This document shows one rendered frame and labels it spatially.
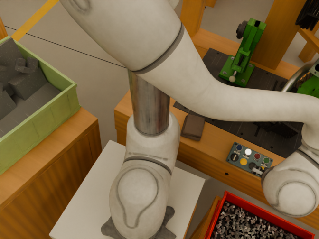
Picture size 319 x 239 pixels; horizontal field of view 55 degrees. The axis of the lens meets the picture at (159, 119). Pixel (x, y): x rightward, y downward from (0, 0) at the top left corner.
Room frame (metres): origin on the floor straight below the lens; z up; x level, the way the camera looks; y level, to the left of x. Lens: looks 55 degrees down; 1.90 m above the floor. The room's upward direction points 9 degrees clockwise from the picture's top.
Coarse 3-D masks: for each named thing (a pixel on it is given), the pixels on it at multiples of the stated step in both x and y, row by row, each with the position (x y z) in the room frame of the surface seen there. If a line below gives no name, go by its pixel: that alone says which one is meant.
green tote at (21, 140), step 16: (48, 64) 0.85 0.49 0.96; (48, 80) 0.85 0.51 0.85; (64, 80) 0.79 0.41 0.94; (64, 96) 0.72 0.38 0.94; (48, 112) 0.64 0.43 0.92; (64, 112) 0.70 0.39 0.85; (16, 128) 0.53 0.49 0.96; (32, 128) 0.57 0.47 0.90; (48, 128) 0.62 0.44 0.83; (0, 144) 0.46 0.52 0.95; (16, 144) 0.50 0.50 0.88; (32, 144) 0.55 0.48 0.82; (0, 160) 0.44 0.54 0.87; (16, 160) 0.48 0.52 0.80
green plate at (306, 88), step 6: (312, 78) 0.81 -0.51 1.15; (318, 78) 0.78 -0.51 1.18; (306, 84) 0.80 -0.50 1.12; (312, 84) 0.77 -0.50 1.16; (318, 84) 0.74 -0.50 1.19; (300, 90) 0.80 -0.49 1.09; (306, 90) 0.77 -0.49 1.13; (312, 90) 0.74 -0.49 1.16; (318, 90) 0.72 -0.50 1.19; (318, 96) 0.72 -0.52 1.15
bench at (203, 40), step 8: (200, 32) 1.31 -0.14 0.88; (208, 32) 1.32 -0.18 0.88; (192, 40) 1.23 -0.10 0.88; (200, 40) 1.24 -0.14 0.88; (208, 40) 1.25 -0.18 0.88; (216, 40) 1.26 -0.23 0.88; (224, 40) 1.27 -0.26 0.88; (200, 48) 1.18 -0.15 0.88; (208, 48) 1.19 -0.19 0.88; (216, 48) 1.20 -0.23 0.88; (224, 48) 1.21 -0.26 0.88; (232, 48) 1.22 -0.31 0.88; (200, 56) 1.12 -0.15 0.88; (256, 64) 1.13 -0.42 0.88; (280, 64) 1.16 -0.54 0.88; (288, 64) 1.17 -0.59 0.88; (272, 72) 1.10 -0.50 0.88; (280, 72) 1.10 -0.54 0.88; (288, 72) 1.11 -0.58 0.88; (120, 136) 0.72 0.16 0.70
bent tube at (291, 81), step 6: (318, 60) 0.82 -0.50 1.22; (306, 66) 0.86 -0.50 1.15; (312, 66) 0.81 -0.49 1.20; (318, 66) 0.84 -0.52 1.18; (300, 72) 0.87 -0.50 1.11; (306, 72) 0.86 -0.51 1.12; (312, 72) 0.80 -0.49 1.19; (318, 72) 0.80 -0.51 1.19; (294, 78) 0.87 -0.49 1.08; (288, 84) 0.85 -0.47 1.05; (294, 84) 0.86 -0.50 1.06; (282, 90) 0.84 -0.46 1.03; (288, 90) 0.84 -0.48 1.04
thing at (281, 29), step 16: (192, 0) 1.27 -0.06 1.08; (288, 0) 1.14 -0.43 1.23; (304, 0) 1.12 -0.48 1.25; (192, 16) 1.27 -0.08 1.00; (272, 16) 1.15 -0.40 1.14; (288, 16) 1.13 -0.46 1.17; (192, 32) 1.26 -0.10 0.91; (272, 32) 1.14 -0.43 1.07; (288, 32) 1.12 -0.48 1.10; (256, 48) 1.15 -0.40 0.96; (272, 48) 1.13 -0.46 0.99; (272, 64) 1.12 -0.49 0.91
